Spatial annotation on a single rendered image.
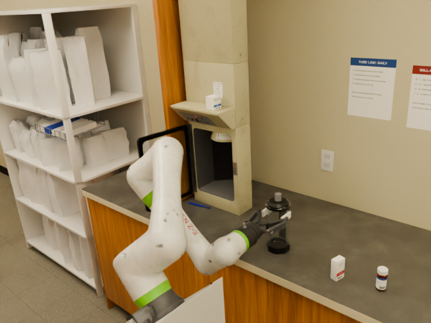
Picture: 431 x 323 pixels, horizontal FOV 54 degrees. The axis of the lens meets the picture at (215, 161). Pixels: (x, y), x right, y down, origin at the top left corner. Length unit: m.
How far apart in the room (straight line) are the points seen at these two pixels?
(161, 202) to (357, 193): 1.20
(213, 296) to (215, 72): 1.07
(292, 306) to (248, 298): 0.24
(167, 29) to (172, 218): 1.09
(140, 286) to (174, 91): 1.12
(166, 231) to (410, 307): 0.92
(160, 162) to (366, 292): 0.90
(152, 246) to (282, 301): 0.76
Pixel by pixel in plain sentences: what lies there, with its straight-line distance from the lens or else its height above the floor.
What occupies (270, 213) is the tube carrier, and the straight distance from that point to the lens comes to 1.82.
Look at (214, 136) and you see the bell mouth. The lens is 2.15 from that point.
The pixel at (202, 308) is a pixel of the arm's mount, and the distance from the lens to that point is 1.37.
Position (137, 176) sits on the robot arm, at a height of 1.37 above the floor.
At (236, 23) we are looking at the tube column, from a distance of 1.95.
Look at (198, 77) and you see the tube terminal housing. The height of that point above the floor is 1.63.
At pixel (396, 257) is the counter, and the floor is 0.94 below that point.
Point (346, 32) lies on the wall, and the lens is 2.12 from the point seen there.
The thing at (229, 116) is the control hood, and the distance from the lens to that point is 1.96.
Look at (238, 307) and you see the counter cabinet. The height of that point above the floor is 0.64.
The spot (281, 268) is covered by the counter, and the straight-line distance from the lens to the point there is 1.82.
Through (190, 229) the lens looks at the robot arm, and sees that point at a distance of 1.67.
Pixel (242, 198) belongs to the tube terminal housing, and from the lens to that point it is 2.18.
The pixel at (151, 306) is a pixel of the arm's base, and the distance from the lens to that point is 1.42.
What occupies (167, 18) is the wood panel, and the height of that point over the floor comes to 1.91.
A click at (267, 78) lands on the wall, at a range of 2.38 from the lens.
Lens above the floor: 2.01
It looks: 22 degrees down
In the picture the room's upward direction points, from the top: 4 degrees counter-clockwise
